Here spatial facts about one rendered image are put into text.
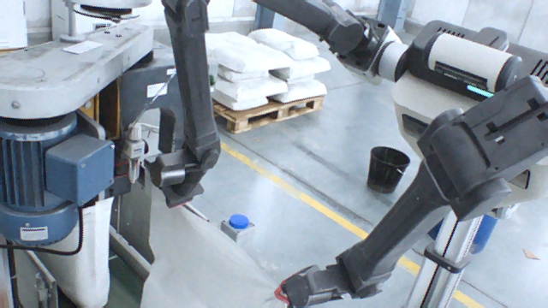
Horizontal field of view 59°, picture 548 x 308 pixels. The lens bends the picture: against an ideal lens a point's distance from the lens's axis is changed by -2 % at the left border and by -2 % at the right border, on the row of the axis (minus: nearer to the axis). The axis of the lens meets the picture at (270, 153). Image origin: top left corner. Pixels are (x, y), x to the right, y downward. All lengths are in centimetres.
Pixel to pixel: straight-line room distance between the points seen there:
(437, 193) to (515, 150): 11
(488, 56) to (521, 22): 814
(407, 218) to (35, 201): 64
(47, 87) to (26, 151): 13
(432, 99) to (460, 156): 58
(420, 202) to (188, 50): 48
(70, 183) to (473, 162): 63
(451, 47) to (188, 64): 47
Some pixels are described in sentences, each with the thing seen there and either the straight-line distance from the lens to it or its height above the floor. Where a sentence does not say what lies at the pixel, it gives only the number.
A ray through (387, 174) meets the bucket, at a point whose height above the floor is 17.
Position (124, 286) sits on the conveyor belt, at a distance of 197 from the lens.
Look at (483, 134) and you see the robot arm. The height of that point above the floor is 155.
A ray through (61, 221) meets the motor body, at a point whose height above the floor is 114.
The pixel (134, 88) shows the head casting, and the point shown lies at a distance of 120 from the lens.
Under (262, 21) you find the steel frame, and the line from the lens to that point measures 729.
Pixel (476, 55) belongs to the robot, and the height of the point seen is 156.
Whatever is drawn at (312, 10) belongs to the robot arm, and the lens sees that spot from 100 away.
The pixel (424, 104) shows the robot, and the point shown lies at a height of 140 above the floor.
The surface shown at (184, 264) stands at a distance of 130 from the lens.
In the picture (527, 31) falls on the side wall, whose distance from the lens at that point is 903.
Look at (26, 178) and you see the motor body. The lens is 95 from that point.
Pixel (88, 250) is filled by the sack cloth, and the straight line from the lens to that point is 174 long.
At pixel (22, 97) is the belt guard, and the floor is 140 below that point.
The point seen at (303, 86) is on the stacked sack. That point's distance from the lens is 464.
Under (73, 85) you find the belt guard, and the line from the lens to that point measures 88.
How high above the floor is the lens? 173
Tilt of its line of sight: 27 degrees down
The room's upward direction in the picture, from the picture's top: 10 degrees clockwise
